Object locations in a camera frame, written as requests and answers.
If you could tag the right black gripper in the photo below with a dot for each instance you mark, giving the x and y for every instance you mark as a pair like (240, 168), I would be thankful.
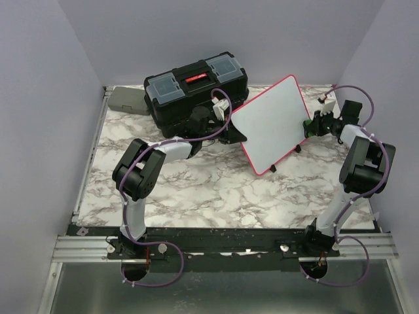
(317, 120)

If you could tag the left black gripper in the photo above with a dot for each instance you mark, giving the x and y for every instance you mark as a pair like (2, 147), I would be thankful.
(231, 135)

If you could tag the green black whiteboard eraser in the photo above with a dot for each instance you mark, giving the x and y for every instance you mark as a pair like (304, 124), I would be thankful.
(307, 125)

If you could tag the pink framed whiteboard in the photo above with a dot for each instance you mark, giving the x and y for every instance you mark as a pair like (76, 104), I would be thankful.
(272, 123)

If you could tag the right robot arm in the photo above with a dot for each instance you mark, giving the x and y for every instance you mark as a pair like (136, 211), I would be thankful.
(364, 172)

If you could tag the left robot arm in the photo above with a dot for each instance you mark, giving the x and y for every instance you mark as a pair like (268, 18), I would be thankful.
(137, 172)

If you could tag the black plastic toolbox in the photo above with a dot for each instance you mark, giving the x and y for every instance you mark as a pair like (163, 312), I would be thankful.
(171, 96)

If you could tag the grey plastic case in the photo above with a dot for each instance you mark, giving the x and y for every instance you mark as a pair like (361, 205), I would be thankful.
(128, 100)

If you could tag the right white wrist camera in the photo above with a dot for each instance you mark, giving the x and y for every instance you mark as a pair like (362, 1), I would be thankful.
(328, 104)

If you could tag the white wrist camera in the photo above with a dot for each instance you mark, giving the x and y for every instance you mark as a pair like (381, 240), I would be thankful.
(221, 108)
(328, 104)

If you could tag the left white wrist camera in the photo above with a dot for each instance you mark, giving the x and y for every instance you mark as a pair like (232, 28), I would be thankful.
(221, 108)

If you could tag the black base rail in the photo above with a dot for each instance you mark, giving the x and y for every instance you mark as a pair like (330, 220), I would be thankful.
(168, 250)

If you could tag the aluminium frame rail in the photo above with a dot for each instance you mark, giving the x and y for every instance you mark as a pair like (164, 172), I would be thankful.
(77, 245)

